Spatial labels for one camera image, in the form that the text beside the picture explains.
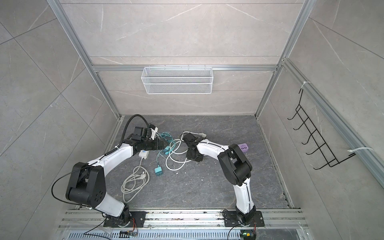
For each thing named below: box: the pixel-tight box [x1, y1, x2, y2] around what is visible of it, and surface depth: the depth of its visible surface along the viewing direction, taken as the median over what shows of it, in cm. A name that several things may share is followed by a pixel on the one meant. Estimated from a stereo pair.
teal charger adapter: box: [154, 165, 163, 176], surface depth 90 cm
